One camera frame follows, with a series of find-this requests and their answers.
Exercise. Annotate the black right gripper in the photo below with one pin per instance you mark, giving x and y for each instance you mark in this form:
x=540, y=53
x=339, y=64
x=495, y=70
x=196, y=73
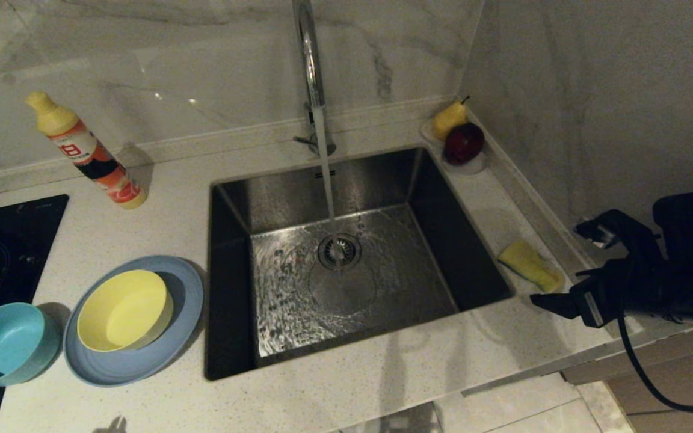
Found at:
x=629, y=291

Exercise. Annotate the yellow green sponge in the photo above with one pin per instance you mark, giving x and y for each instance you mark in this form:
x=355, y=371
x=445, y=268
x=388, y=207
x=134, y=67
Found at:
x=527, y=264

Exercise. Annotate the orange label dish soap bottle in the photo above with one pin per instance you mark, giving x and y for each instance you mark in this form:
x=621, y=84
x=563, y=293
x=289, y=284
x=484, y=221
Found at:
x=91, y=156

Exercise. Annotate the teal bowl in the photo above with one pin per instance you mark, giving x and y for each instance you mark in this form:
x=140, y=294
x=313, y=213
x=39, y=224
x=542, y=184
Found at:
x=3, y=343

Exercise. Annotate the stainless steel sink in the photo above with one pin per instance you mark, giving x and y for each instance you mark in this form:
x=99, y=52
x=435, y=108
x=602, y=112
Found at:
x=431, y=198

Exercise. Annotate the small white dish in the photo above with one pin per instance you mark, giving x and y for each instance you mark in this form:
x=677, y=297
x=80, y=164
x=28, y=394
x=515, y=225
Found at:
x=473, y=168

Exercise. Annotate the dark red apple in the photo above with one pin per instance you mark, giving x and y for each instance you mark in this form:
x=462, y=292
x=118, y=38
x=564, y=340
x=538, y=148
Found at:
x=462, y=144

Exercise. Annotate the yellow pear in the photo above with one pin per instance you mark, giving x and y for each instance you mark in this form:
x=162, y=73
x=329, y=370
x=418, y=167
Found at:
x=447, y=120

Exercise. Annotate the round metal drain strainer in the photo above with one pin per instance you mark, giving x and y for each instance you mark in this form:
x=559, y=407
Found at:
x=346, y=255

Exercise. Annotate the running water stream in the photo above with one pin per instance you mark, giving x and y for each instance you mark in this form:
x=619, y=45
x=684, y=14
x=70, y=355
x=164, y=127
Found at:
x=324, y=174

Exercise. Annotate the chrome faucet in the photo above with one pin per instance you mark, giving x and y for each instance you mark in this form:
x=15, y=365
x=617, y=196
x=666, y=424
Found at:
x=310, y=60

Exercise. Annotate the grey blue plate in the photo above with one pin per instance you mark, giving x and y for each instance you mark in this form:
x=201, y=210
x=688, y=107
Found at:
x=142, y=361

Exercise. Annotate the yellow bowl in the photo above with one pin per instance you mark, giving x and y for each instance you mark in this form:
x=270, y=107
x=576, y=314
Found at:
x=121, y=310

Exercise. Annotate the black glass cooktop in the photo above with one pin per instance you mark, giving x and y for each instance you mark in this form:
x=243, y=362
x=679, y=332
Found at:
x=3, y=252

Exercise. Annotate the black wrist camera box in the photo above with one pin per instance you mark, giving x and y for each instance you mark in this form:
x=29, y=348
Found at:
x=623, y=231

